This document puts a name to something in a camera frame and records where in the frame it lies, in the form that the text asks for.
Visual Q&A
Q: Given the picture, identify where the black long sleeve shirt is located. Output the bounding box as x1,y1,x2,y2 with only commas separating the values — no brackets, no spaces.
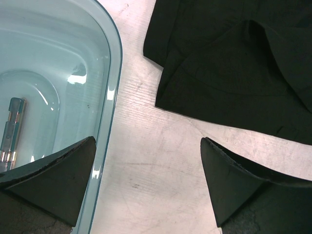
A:
143,0,312,145

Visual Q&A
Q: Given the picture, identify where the translucent blue plastic bin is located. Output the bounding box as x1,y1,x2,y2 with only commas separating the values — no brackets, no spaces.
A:
0,0,122,234

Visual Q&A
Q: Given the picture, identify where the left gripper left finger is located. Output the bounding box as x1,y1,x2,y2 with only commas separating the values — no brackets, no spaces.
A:
0,136,96,234

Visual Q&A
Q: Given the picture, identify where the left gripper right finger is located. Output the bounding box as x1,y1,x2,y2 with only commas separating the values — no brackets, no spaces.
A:
200,137,312,234

